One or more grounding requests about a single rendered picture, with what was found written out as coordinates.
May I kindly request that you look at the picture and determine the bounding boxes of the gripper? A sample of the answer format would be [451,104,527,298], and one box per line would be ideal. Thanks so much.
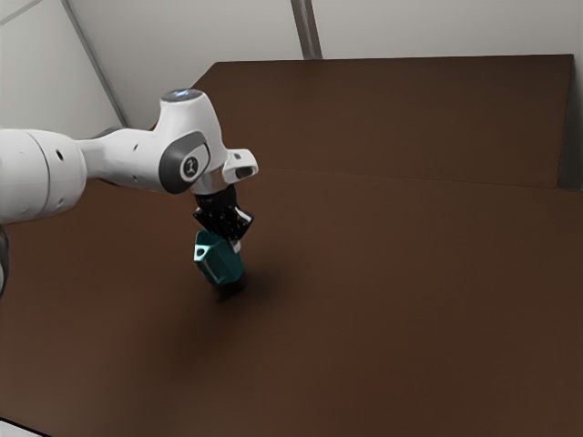
[191,184,255,253]

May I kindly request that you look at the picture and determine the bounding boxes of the teal faceted mug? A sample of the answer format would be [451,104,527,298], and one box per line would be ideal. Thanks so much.
[191,229,246,287]

